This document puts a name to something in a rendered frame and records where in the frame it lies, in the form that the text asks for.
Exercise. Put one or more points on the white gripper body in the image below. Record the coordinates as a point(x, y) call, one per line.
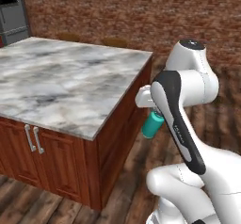
point(144, 97)

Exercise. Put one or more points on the grey steel oven unit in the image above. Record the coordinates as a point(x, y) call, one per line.
point(12, 11)

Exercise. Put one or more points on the wooden island cupboard door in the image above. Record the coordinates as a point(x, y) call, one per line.
point(62, 168)
point(14, 149)

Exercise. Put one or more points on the marble-topped wooden kitchen island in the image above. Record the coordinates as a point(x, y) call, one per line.
point(62, 77)

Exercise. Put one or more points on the brown wooden stool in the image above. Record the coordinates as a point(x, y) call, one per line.
point(115, 42)
point(69, 37)

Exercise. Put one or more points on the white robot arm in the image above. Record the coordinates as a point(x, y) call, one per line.
point(191, 86)

